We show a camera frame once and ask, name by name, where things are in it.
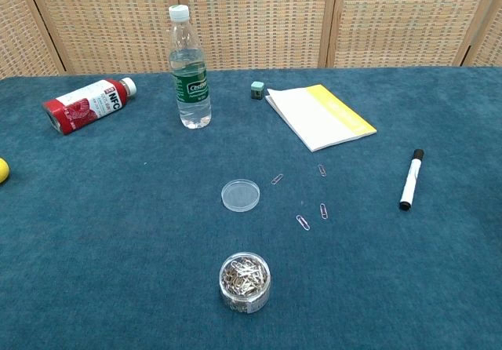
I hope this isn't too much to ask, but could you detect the clear round paperclip jar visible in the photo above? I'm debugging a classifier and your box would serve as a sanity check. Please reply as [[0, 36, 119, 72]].
[[218, 251, 271, 315]]

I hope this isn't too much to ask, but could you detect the clear round plastic lid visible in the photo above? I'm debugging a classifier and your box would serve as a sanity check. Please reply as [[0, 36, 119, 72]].
[[220, 178, 261, 213]]

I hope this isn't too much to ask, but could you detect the clear water bottle green label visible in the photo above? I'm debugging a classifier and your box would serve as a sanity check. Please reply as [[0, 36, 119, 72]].
[[168, 4, 213, 130]]

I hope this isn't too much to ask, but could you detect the red juice bottle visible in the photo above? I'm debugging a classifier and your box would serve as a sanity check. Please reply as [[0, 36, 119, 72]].
[[42, 77, 138, 136]]

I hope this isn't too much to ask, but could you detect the black and white marker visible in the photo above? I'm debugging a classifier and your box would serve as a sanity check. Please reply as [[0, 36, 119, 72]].
[[398, 148, 425, 212]]

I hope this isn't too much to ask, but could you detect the woven folding screen panel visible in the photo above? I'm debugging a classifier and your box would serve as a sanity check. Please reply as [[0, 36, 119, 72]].
[[173, 0, 340, 71], [0, 0, 67, 79], [326, 0, 493, 68], [22, 0, 180, 75], [464, 0, 502, 67]]

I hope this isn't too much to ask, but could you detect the blue table cloth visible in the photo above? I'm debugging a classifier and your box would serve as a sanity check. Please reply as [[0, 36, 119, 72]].
[[0, 66, 502, 350]]

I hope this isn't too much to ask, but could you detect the white and yellow notebook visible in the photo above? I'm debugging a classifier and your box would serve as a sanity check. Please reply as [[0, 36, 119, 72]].
[[264, 84, 378, 153]]

